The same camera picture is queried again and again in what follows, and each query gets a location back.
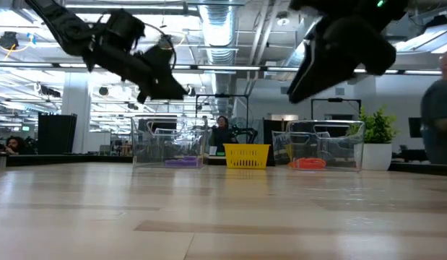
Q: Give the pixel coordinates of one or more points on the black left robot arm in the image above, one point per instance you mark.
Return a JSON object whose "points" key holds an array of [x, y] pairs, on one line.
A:
{"points": [[60, 25]]}

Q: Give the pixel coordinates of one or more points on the black computer monitor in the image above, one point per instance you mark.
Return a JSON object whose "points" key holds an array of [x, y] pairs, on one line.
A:
{"points": [[414, 127]]}

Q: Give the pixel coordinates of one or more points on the silver ventilation duct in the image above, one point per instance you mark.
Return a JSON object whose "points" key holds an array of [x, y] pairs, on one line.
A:
{"points": [[219, 21]]}

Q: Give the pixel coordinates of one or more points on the long ceiling light strip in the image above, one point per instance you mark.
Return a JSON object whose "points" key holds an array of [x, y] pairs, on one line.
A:
{"points": [[226, 67]]}

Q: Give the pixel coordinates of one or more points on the clear plastic bin with sticker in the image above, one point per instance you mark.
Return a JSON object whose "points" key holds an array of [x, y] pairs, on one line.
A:
{"points": [[151, 144]]}

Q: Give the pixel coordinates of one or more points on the black partition panel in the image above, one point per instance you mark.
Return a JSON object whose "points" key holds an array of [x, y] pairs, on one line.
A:
{"points": [[57, 133]]}

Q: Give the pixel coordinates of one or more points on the person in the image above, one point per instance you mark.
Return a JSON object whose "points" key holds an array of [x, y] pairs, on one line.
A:
{"points": [[15, 144], [439, 119], [221, 137]]}

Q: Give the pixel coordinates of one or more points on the black background robot arm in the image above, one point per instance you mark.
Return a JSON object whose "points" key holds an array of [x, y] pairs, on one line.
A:
{"points": [[245, 131]]}

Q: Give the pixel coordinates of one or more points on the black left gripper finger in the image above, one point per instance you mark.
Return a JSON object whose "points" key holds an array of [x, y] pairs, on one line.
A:
{"points": [[143, 96], [161, 79]]}

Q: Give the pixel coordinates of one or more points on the green plant in white pot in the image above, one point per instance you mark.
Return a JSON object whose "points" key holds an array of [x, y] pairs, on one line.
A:
{"points": [[376, 155]]}

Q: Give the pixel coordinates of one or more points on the yellow plastic basket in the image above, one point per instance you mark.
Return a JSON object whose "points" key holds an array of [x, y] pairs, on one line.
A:
{"points": [[246, 155]]}

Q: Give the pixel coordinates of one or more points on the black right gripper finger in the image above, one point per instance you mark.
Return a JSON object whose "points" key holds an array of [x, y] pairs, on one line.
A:
{"points": [[375, 54], [324, 61]]}

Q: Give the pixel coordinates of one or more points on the black ceiling device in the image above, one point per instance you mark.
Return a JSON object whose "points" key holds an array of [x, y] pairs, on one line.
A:
{"points": [[8, 39]]}

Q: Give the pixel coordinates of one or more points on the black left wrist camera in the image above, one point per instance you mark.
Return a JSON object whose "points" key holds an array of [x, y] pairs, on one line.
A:
{"points": [[123, 25]]}

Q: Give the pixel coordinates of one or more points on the black gantry frame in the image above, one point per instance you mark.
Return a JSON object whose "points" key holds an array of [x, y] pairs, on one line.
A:
{"points": [[223, 95], [335, 99]]}

